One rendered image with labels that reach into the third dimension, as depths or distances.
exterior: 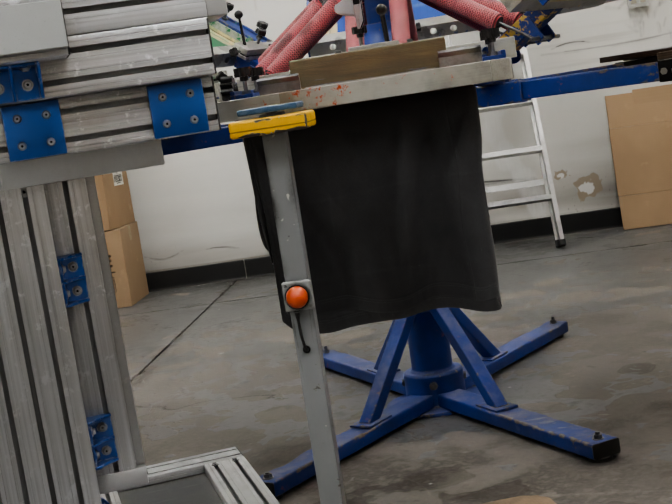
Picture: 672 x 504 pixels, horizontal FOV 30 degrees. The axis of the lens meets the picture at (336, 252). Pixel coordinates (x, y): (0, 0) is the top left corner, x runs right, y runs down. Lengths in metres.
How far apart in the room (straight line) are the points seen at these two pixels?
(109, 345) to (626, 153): 4.99
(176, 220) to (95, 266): 4.96
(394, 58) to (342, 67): 0.12
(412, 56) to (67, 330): 1.08
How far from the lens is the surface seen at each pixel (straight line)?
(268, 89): 2.87
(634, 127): 6.99
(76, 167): 2.13
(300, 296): 2.08
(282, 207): 2.10
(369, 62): 2.86
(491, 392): 3.51
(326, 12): 3.55
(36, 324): 2.21
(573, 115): 7.02
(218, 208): 7.16
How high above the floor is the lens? 0.98
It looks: 7 degrees down
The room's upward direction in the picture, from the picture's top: 9 degrees counter-clockwise
